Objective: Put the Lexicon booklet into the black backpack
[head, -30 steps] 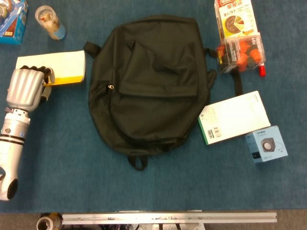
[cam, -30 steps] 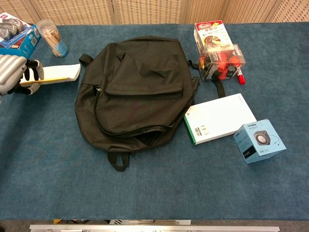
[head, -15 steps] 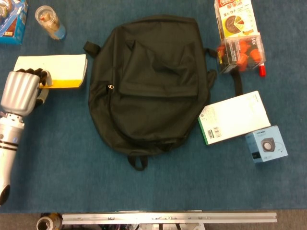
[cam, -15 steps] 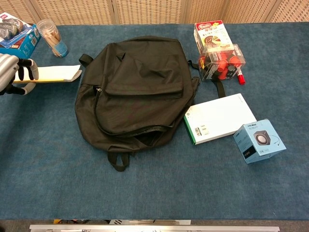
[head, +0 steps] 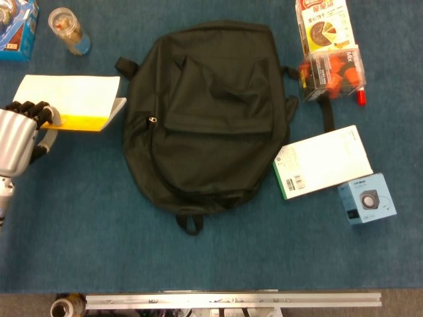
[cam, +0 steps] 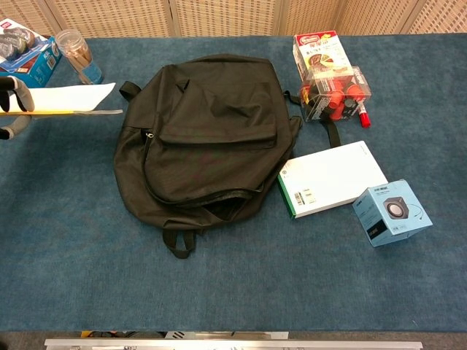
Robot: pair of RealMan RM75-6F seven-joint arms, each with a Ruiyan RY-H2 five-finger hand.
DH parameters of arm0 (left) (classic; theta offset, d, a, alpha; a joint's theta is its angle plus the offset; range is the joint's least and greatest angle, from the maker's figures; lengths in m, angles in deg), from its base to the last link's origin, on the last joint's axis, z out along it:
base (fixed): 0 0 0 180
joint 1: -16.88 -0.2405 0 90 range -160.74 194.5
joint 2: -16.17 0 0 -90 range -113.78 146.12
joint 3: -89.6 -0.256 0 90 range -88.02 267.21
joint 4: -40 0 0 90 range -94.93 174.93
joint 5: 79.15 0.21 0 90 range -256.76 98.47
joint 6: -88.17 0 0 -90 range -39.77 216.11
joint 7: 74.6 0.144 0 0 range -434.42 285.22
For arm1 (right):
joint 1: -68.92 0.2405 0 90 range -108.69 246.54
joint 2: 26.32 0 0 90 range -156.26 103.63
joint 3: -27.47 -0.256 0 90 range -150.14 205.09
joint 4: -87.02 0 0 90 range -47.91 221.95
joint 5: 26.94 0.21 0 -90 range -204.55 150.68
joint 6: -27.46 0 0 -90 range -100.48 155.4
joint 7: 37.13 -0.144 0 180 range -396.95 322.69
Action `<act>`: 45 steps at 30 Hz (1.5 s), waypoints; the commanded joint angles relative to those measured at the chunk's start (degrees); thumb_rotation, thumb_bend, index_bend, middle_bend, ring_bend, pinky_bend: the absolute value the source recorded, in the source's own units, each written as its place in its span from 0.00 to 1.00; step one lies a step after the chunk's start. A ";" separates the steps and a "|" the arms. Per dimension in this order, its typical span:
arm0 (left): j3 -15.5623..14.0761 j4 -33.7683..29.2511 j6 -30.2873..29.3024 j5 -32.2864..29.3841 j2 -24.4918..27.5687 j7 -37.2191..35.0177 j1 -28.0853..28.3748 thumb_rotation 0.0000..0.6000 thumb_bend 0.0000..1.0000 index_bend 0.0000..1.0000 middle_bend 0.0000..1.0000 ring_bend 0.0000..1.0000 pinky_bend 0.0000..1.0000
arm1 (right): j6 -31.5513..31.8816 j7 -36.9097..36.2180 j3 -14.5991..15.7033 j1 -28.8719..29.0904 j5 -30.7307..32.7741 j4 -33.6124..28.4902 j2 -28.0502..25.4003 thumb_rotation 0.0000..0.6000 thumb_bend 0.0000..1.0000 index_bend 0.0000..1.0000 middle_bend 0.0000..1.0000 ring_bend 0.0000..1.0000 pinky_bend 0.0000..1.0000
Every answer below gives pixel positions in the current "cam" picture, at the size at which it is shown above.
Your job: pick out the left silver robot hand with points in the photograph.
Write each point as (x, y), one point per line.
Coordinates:
(22, 96)

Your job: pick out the yellow and white book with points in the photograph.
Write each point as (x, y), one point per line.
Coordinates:
(65, 96)

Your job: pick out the black backpack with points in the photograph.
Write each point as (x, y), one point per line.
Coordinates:
(204, 146)

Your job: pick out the blue snack box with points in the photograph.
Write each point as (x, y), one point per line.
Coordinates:
(29, 58)

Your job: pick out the clear tube with blue base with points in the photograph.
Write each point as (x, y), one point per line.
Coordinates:
(82, 60)

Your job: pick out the wicker folding screen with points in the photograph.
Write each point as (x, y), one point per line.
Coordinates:
(226, 16)

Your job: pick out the white red cake mix box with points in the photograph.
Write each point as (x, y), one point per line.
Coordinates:
(321, 47)

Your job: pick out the clear box with orange cups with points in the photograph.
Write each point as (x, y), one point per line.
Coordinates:
(335, 96)

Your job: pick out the white flat box green edge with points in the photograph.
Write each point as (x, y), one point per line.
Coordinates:
(328, 178)

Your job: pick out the red marker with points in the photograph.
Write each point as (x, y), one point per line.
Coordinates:
(364, 118)

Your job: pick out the light blue speaker box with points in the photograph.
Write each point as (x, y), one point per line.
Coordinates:
(392, 215)

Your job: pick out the aluminium rail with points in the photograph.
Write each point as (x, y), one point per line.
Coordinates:
(233, 345)

